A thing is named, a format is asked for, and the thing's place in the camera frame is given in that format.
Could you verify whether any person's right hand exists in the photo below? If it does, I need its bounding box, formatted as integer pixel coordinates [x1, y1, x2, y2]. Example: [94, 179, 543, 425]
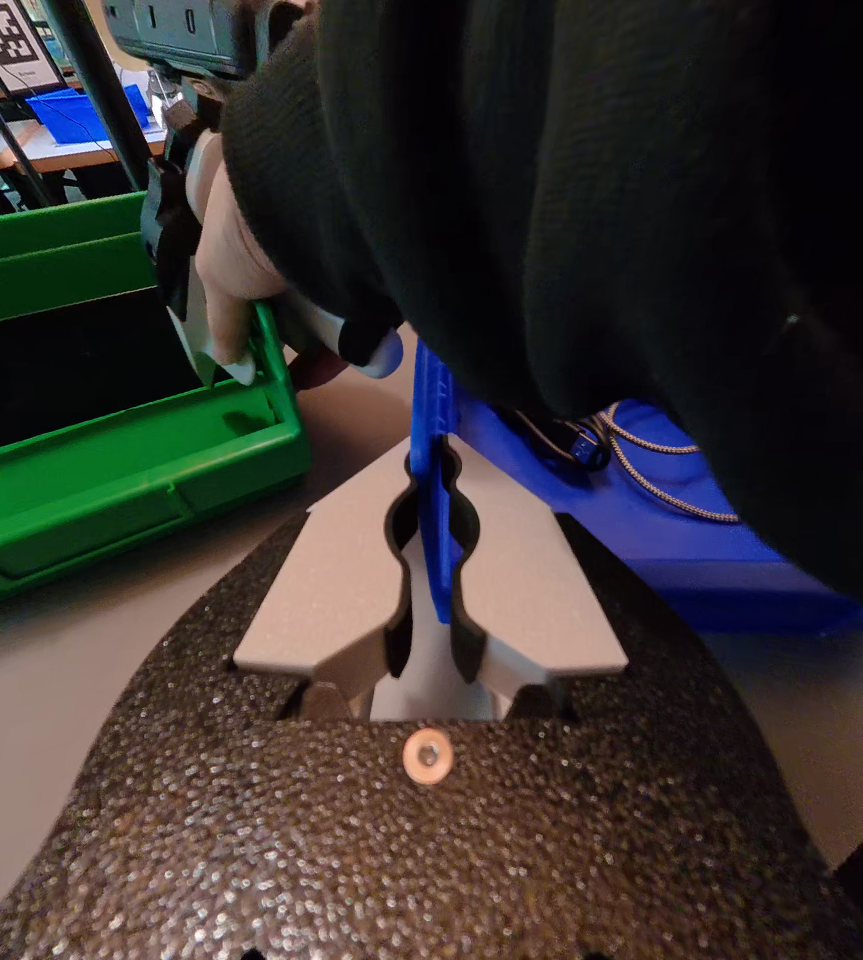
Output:
[191, 129, 348, 393]

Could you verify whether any person's right forearm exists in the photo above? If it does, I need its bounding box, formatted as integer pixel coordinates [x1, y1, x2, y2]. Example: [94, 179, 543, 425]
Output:
[220, 0, 863, 633]

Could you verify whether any green plastic bin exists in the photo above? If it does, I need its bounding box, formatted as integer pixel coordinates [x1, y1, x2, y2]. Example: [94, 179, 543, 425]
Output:
[0, 191, 314, 620]

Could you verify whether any white fiducial tag sign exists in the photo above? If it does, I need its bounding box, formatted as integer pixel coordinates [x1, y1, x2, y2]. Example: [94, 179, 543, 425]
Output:
[0, 0, 67, 93]

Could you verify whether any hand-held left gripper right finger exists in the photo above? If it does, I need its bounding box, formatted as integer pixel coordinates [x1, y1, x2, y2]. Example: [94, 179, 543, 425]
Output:
[442, 435, 631, 685]

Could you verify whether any braided grey USB-C cable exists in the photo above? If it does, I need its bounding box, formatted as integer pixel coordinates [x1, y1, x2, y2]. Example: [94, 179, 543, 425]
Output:
[589, 399, 742, 524]

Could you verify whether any blue plastic bin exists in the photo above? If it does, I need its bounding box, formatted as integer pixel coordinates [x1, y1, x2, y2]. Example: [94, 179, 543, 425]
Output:
[407, 337, 863, 637]
[26, 84, 154, 147]

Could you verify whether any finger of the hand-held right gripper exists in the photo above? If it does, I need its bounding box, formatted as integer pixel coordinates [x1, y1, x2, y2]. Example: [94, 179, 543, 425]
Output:
[166, 287, 217, 390]

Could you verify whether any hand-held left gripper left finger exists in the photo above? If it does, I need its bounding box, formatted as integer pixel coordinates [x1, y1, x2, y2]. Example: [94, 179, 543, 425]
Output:
[232, 437, 415, 682]

